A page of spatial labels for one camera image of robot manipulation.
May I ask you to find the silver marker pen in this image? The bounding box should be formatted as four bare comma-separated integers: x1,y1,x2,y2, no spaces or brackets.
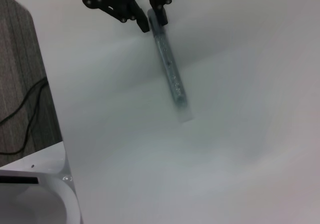
147,8,196,124

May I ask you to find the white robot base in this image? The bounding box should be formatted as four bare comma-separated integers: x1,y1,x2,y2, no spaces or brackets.
0,140,82,224

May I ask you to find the black floor cable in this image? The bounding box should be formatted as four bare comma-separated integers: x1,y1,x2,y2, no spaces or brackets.
0,77,48,155

